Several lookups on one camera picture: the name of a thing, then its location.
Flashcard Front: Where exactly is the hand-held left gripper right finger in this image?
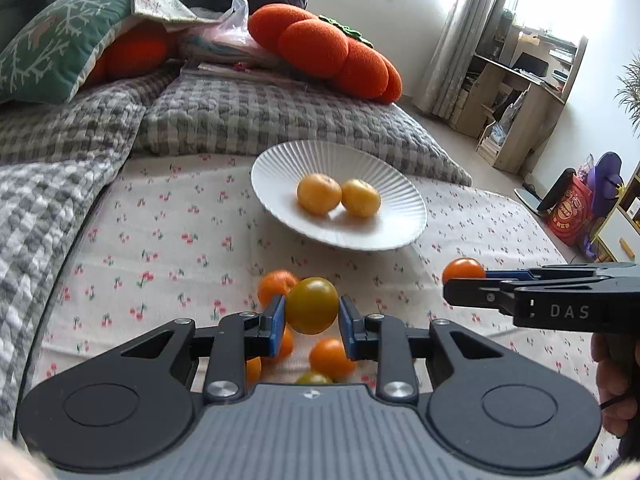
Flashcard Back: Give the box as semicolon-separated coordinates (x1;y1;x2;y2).
339;295;506;406

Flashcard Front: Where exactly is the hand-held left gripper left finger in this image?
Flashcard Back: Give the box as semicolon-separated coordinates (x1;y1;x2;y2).
120;294;287;403

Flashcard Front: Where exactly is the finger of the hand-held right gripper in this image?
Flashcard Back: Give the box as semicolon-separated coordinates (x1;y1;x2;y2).
484;262;637;283
443;277;521;317

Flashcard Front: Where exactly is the yellow-green tangerine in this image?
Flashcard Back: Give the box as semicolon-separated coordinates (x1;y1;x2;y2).
284;277;340;336

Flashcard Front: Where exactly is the yellow tangerine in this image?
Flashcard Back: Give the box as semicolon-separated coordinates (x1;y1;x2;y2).
296;173;343;217
341;178;382;219

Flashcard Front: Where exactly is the white ribbed plate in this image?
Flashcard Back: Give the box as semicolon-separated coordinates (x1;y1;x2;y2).
250;140;428;252

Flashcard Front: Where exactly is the person's right hand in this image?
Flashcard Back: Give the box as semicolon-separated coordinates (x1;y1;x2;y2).
590;334;640;438

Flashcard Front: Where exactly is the red gift bag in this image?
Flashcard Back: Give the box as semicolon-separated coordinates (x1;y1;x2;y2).
545;175;596;247

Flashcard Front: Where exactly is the white cabinet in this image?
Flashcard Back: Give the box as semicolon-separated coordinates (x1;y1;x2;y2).
595;160;640;263

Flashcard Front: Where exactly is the flat floor scale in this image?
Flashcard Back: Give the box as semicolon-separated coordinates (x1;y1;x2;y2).
514;187;548;217

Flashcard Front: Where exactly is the black rolled mat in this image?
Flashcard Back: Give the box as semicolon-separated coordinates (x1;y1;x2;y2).
537;167;577;211

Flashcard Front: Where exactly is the purple hat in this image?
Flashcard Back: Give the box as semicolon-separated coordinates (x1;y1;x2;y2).
580;151;626;261

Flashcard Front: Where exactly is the cherry print cloth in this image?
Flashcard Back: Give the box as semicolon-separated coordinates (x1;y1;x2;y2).
30;152;621;471

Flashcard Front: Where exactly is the wooden desk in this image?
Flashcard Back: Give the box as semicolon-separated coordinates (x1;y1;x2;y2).
447;7;588;173

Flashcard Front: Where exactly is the green houseplant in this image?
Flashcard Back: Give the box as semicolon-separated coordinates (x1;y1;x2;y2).
615;52;640;131

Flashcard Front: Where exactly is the grey checked blanket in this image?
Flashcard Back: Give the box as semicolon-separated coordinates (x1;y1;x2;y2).
0;67;473;441

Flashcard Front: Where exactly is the grey curtain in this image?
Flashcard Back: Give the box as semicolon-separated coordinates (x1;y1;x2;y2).
415;0;521;118

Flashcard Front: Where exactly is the stack of papers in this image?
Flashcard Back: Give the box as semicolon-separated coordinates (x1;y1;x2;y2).
182;57;321;88

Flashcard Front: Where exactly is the large orange persimmon cushion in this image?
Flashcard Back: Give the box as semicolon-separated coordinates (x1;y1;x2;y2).
247;3;403;106

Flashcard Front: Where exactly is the orange plush cushion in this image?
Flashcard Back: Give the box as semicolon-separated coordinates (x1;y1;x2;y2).
80;22;176;86

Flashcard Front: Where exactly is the clear plastic bag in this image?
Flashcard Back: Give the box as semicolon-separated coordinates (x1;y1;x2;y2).
177;0;281;68

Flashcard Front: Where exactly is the green patterned pillow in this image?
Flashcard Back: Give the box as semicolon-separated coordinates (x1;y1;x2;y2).
0;0;136;106

